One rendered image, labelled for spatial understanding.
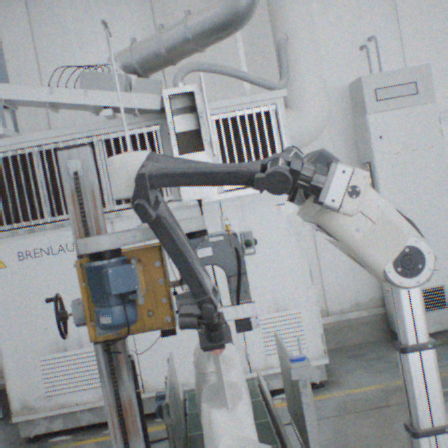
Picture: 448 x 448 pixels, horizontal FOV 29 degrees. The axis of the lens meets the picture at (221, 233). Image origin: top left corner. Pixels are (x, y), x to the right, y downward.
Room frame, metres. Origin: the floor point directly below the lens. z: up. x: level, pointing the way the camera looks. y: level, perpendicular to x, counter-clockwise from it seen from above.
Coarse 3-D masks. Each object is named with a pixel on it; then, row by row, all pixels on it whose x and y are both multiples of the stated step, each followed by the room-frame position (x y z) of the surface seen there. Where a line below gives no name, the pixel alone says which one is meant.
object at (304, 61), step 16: (272, 0) 6.31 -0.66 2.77; (288, 0) 6.26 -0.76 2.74; (304, 0) 6.29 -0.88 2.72; (272, 16) 6.34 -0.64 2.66; (288, 16) 6.26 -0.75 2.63; (304, 16) 6.27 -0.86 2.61; (272, 32) 6.39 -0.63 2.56; (304, 32) 6.26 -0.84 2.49; (288, 48) 6.27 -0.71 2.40; (304, 48) 6.26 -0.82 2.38; (288, 64) 6.28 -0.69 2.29; (304, 64) 6.26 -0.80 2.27; (320, 64) 6.34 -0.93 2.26; (304, 80) 6.25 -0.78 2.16
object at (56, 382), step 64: (64, 128) 5.86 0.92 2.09; (128, 128) 5.91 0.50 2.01; (256, 128) 5.93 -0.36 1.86; (0, 192) 5.91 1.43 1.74; (64, 192) 5.99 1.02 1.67; (256, 192) 5.91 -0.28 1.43; (0, 256) 5.88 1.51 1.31; (64, 256) 5.89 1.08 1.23; (256, 256) 5.94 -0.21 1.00; (0, 320) 5.87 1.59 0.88; (320, 320) 5.96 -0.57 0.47; (64, 384) 5.89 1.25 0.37; (192, 384) 5.92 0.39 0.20; (320, 384) 6.01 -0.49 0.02
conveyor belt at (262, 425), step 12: (252, 384) 4.83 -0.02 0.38; (192, 396) 4.81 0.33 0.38; (252, 396) 4.56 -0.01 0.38; (192, 408) 4.54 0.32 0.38; (264, 408) 4.28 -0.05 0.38; (192, 420) 4.30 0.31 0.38; (264, 420) 4.06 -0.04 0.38; (192, 432) 4.08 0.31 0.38; (264, 432) 3.87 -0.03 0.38; (192, 444) 3.88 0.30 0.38; (204, 444) 3.84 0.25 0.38; (276, 444) 3.66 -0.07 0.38
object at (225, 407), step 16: (224, 384) 2.67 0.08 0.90; (240, 384) 3.05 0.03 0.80; (208, 400) 2.87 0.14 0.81; (224, 400) 2.80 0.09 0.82; (240, 400) 2.79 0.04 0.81; (208, 416) 2.78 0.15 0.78; (224, 416) 2.74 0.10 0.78; (240, 416) 2.73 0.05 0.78; (208, 432) 2.77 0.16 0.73; (224, 432) 2.73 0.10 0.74; (240, 432) 2.73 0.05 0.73
